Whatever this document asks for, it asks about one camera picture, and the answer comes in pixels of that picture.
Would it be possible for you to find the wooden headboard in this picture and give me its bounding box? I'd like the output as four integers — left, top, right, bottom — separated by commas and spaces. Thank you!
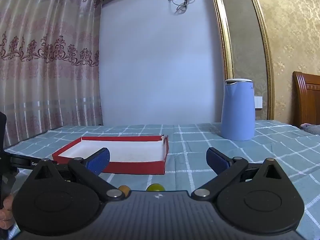
292, 71, 320, 126

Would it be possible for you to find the pink patterned curtain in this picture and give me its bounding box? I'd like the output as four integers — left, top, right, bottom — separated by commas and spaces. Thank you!
0, 0, 104, 148

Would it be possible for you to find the orange tangerine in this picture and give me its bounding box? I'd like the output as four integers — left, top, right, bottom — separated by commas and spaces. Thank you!
118, 185, 131, 197

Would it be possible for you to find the teal checked tablecloth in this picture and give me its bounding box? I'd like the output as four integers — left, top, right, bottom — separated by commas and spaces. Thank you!
4, 119, 320, 240

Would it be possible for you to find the green tomato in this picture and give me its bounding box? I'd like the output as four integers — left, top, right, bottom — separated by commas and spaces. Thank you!
146, 183, 165, 192

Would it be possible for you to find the person's left hand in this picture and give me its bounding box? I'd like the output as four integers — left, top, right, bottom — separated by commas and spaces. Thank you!
0, 194, 16, 230

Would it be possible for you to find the red shallow cardboard box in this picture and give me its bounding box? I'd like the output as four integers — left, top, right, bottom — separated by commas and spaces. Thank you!
52, 135, 169, 175

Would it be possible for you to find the gold wall moulding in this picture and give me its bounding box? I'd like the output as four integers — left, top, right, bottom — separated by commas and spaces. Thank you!
208, 0, 235, 81
244, 0, 275, 120

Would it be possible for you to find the grey cloth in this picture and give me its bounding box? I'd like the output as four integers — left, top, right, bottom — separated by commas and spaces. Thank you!
300, 123, 320, 134

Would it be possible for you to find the blue electric kettle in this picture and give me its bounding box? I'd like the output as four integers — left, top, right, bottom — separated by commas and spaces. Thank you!
220, 78, 256, 141

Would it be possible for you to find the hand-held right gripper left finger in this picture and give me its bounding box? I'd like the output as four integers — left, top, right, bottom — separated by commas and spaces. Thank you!
31, 147, 127, 202

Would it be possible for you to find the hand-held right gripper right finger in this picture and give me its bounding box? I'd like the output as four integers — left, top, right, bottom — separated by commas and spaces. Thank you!
191, 147, 288, 202

